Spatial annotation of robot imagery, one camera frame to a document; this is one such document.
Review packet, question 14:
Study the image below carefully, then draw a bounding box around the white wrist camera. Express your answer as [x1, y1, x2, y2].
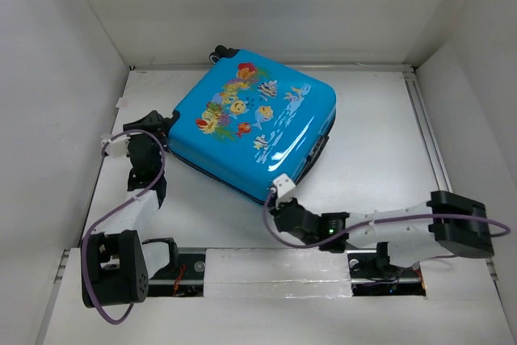
[101, 135, 129, 158]
[272, 174, 296, 202]

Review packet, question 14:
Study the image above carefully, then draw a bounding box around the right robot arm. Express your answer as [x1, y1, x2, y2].
[266, 191, 494, 276]

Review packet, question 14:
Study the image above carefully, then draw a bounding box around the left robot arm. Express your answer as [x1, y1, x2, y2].
[81, 111, 180, 309]

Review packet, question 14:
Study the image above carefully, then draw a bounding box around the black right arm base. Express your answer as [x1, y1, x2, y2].
[348, 252, 427, 297]

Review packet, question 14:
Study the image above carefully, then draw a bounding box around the blue hard-shell suitcase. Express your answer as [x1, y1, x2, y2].
[167, 45, 337, 204]

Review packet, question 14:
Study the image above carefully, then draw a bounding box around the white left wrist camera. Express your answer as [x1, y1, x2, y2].
[101, 135, 129, 158]

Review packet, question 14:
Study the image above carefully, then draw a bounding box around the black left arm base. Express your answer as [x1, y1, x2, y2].
[148, 249, 206, 297]

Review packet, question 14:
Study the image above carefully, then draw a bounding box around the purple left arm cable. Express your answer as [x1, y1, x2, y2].
[80, 129, 169, 326]

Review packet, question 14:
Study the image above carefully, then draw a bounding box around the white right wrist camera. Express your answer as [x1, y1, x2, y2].
[272, 174, 296, 202]

